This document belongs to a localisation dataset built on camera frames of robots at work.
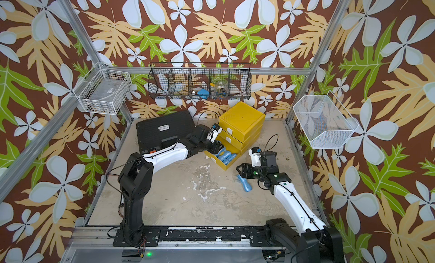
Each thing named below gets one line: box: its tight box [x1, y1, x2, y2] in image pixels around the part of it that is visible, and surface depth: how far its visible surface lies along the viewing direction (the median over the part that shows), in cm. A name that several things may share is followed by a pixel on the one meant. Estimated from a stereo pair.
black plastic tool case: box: [135, 109, 196, 155], surface depth 107 cm
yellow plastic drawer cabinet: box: [203, 100, 266, 167], surface depth 95 cm
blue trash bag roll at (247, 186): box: [236, 174, 253, 193], surface depth 90 cm
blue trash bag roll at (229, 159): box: [222, 153, 237, 166], surface depth 98 cm
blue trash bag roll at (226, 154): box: [216, 150, 232, 162], surface depth 100 cm
